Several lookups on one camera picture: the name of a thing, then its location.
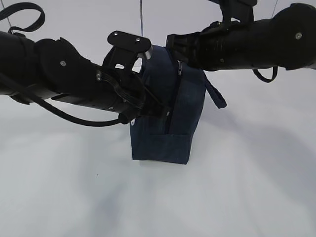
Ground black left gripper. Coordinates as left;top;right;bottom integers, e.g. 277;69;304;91
130;74;171;121

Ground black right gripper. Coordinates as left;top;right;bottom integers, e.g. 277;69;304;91
166;32;204;70

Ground silver zipper pull ring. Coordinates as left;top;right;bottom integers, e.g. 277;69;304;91
176;61;184;81

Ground dark navy fabric lunch bag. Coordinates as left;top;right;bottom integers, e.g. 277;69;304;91
130;45;227;164

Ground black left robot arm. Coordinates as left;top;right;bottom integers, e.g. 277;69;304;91
0;31;170;122

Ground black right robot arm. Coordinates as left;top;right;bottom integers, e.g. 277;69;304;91
166;0;316;71

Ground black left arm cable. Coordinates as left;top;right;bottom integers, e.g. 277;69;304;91
0;4;146;128

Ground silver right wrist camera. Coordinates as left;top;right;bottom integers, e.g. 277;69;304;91
210;0;258;25

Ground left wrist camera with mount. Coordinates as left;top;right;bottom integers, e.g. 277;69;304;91
102;31;153;72

